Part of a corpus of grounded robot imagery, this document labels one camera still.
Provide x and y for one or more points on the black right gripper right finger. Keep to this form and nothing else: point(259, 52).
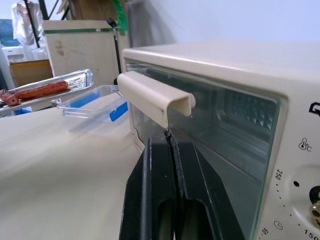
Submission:
point(202, 190)

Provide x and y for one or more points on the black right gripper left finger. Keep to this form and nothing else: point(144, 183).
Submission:
point(147, 190)

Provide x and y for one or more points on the brass oven knob shaft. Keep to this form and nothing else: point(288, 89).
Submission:
point(316, 215)

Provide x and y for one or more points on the silver metal baking tray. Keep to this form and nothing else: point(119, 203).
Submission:
point(77, 80)

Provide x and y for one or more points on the cream toaster oven body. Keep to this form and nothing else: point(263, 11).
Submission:
point(250, 65)

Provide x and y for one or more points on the long red sausage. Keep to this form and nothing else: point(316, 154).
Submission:
point(42, 89)

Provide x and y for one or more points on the dark red sausage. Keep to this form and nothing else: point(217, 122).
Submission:
point(8, 98)

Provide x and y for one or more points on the clear container with blue clips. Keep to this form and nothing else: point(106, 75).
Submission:
point(100, 105)

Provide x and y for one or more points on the black stand pole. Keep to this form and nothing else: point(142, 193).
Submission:
point(117, 50)

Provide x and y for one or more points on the light wooden crate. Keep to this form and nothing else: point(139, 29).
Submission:
point(82, 52)

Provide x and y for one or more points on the brown cardboard box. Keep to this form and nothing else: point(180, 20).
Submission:
point(30, 71)

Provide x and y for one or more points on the grey curtain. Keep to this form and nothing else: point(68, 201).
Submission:
point(147, 22)

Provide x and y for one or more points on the white water dispenser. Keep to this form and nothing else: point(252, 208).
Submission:
point(13, 53)

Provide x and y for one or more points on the clear plastic bag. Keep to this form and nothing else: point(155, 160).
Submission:
point(25, 22)

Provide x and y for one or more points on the blue water bottle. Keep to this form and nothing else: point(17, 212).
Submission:
point(7, 30)

